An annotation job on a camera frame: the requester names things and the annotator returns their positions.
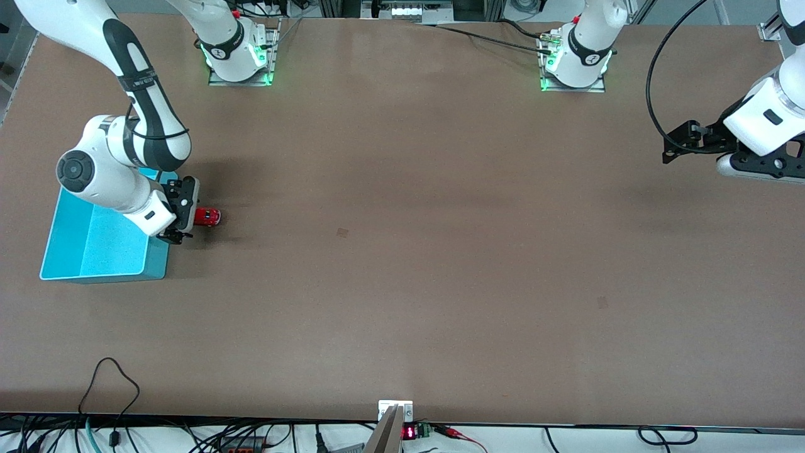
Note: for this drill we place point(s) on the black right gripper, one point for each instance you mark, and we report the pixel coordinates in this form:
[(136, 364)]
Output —
[(180, 202)]

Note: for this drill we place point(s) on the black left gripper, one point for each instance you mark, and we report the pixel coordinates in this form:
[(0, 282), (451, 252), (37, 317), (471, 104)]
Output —
[(710, 134)]

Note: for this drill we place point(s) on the red beetle toy car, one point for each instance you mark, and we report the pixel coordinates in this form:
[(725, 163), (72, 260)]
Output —
[(209, 217)]

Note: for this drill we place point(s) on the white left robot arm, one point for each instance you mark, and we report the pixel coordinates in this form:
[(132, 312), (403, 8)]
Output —
[(764, 119)]

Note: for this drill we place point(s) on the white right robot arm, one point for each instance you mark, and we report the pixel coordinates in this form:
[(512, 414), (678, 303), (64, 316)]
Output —
[(75, 25)]

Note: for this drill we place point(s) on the blue plastic box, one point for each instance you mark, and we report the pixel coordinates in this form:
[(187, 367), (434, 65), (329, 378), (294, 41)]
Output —
[(94, 251)]

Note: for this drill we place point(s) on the orange power strip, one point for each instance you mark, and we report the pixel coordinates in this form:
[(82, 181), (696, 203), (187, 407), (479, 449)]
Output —
[(242, 447)]

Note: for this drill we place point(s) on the white mounting plate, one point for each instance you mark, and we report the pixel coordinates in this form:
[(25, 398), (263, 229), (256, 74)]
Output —
[(406, 409)]

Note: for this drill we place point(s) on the red LED display module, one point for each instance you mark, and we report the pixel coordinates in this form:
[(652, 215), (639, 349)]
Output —
[(409, 433)]

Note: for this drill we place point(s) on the green terminal block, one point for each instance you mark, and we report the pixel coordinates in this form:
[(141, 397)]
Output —
[(423, 430)]

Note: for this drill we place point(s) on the red and black clip leads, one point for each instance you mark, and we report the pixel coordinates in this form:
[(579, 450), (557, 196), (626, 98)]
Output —
[(449, 432)]

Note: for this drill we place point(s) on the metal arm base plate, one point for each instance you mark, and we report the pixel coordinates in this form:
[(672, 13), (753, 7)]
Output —
[(273, 56), (594, 89)]

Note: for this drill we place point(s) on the metal table corner bracket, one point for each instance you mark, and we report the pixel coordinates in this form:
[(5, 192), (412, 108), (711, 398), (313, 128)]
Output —
[(767, 33)]

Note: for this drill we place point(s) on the aluminium frame with lit device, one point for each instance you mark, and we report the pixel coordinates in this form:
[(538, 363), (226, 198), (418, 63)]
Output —
[(409, 11)]

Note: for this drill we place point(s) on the grey metal camera beam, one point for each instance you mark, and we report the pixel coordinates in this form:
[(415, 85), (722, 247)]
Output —
[(385, 437)]

